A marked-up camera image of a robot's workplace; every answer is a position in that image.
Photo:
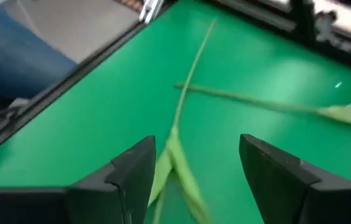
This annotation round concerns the person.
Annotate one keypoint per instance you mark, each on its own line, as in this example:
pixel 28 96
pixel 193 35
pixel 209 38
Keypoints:
pixel 13 56

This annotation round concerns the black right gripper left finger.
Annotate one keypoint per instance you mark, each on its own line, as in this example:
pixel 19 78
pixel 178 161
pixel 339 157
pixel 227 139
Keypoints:
pixel 69 205

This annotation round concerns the green table mat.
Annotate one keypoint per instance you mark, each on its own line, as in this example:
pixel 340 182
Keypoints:
pixel 101 109

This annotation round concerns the silver corner bracket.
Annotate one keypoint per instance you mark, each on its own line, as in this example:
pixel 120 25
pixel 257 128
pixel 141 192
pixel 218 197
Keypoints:
pixel 150 11

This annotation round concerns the dark artificial tulip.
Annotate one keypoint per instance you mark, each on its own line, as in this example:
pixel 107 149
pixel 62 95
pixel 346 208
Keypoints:
pixel 256 101

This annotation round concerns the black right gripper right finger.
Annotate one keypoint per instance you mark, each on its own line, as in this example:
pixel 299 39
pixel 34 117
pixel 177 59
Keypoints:
pixel 287 199

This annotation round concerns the red artificial tulip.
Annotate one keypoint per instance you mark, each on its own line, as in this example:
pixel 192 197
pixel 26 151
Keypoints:
pixel 175 155

